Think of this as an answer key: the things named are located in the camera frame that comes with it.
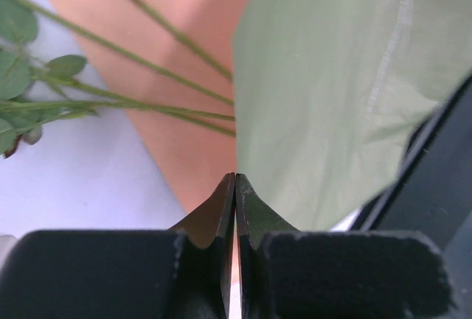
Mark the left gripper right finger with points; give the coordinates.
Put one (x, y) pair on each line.
(287, 273)

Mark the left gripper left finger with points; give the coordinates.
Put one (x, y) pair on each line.
(181, 272)

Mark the green wrapping paper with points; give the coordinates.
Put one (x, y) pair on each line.
(328, 92)

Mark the orange wrapping paper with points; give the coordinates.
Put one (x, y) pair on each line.
(181, 56)

